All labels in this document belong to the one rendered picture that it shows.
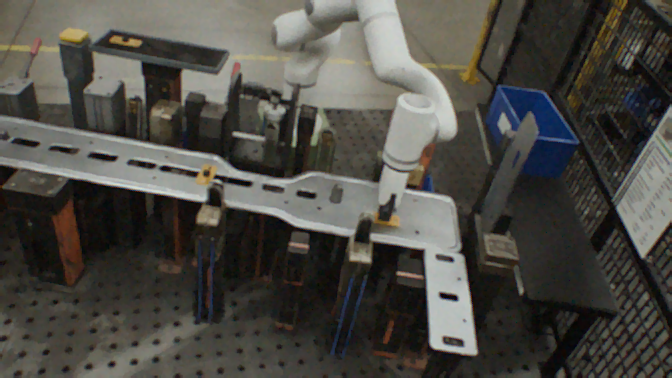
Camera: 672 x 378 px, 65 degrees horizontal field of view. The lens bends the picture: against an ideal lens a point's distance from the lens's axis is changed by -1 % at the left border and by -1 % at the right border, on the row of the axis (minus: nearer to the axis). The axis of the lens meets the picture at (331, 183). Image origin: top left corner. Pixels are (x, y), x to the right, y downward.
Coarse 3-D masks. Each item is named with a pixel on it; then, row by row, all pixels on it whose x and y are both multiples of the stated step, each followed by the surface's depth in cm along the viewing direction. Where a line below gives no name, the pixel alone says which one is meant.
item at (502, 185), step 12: (528, 120) 120; (516, 132) 126; (528, 132) 119; (516, 144) 125; (528, 144) 118; (504, 156) 131; (504, 168) 130; (516, 168) 122; (504, 180) 129; (516, 180) 121; (492, 192) 136; (504, 192) 127; (492, 204) 134; (504, 204) 125; (480, 216) 142; (492, 216) 132; (492, 228) 130
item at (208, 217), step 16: (208, 208) 121; (224, 208) 123; (208, 224) 118; (224, 224) 127; (208, 240) 121; (224, 240) 130; (208, 256) 124; (208, 272) 129; (208, 288) 132; (208, 304) 135; (208, 320) 137
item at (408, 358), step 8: (440, 296) 124; (448, 296) 124; (424, 304) 130; (424, 312) 129; (416, 320) 135; (424, 320) 130; (416, 328) 134; (424, 328) 132; (408, 336) 141; (416, 336) 134; (424, 336) 134; (408, 344) 140; (416, 344) 136; (424, 344) 136; (408, 352) 139; (416, 352) 139; (424, 352) 140; (408, 360) 138; (416, 360) 138; (424, 360) 139; (416, 368) 137; (424, 368) 137
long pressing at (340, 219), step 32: (0, 128) 139; (32, 128) 141; (64, 128) 143; (0, 160) 130; (32, 160) 131; (64, 160) 133; (96, 160) 135; (128, 160) 137; (160, 160) 139; (192, 160) 141; (224, 160) 143; (160, 192) 130; (192, 192) 131; (224, 192) 133; (256, 192) 135; (288, 192) 137; (320, 192) 139; (352, 192) 142; (416, 192) 146; (320, 224) 130; (352, 224) 132; (384, 224) 133; (416, 224) 135; (448, 224) 138
